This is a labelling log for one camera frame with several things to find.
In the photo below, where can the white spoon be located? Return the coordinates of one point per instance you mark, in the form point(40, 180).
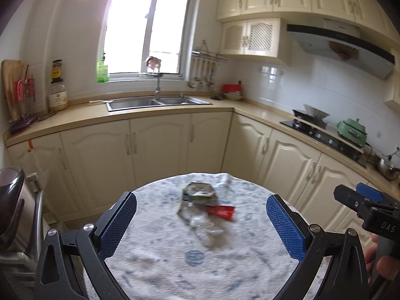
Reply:
point(100, 101)

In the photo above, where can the clear plastic wrapper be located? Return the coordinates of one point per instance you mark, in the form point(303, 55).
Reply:
point(206, 228)

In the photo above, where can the metal utensil rack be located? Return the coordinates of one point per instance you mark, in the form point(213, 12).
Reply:
point(206, 62)

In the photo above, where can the metal sink faucet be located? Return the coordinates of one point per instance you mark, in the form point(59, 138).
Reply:
point(156, 81)

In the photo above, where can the steel pot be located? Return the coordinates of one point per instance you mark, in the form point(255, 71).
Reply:
point(386, 168)

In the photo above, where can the black gas stove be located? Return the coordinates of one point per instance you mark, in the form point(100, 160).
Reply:
point(290, 124)

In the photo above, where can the orange hook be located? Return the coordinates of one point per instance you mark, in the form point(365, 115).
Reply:
point(30, 145)

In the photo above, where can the person's right hand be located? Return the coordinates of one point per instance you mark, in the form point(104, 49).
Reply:
point(389, 267)

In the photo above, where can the green snack wrapper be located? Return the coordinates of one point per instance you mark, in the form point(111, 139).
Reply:
point(200, 193)

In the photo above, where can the cooking oil bottle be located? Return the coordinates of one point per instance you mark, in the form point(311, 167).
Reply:
point(57, 97)

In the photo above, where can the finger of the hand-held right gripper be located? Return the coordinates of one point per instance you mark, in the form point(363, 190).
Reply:
point(348, 197)
point(368, 191)

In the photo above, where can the dark purple packet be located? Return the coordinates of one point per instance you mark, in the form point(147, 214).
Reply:
point(23, 124)

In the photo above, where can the red patterned packet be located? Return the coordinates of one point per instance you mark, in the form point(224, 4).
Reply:
point(25, 89)

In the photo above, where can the round table with cloth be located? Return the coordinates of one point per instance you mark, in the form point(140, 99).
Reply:
point(162, 256)

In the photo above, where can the cream sink-side base cabinets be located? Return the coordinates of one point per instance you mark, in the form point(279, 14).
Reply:
point(156, 150)

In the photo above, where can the cream stove-side base cabinets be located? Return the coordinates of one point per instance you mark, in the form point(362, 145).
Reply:
point(287, 168)

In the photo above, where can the green bottle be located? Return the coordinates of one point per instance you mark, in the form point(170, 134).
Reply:
point(101, 72)

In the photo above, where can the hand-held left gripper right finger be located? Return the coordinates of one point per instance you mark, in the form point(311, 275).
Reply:
point(286, 228)

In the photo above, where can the beige bowl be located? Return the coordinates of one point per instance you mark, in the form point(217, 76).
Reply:
point(232, 97)

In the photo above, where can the cream lattice wall cabinet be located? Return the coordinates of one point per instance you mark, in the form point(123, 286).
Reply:
point(250, 37)

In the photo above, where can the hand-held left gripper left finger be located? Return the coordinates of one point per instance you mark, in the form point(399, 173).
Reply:
point(117, 225)

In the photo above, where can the stainless steel sink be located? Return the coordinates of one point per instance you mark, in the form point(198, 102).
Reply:
point(134, 103)

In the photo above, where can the red snack wrapper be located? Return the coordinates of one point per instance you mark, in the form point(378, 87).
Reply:
point(222, 211)

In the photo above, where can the wooden cutting board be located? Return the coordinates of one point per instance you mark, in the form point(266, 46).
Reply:
point(11, 87)

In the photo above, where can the brown folding fan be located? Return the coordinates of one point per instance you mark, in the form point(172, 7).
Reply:
point(343, 51)

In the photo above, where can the grey range hood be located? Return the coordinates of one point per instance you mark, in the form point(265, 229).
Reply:
point(343, 45)

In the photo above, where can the dark round appliance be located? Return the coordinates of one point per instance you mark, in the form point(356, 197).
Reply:
point(11, 206)

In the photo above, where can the kitchen window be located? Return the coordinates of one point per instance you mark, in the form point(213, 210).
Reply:
point(140, 31)

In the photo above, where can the red pot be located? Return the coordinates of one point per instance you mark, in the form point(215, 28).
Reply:
point(232, 88)

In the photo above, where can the green electric pot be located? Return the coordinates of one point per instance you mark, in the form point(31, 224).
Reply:
point(351, 131)

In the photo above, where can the beige kitchen countertop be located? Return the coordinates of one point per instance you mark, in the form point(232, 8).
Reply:
point(87, 115)

